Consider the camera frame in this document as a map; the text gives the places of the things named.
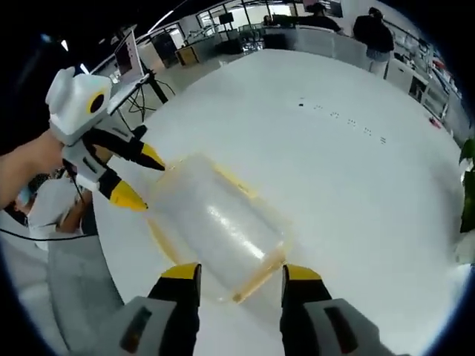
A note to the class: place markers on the brown box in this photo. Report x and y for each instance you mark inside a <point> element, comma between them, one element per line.
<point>187,55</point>

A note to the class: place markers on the small red object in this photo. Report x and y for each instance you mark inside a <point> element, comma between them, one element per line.
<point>435,123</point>

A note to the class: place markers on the green potted plant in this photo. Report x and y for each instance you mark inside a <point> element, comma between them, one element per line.
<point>468,185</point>

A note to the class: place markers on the white desk with black legs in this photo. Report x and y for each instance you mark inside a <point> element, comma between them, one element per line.
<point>122,96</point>

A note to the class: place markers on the white plant pot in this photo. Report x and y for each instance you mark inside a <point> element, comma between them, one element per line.
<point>465,248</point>

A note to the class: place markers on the grey mesh office chair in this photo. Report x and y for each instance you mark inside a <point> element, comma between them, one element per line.
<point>81,282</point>

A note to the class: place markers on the white cabinet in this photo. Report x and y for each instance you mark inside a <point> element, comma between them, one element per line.
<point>401,76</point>

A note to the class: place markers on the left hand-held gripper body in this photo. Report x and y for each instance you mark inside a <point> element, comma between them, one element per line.
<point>74,111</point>

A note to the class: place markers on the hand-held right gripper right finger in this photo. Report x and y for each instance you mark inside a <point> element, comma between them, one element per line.
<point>300,319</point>

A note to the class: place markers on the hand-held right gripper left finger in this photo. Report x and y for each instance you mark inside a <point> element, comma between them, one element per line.
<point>174,315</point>

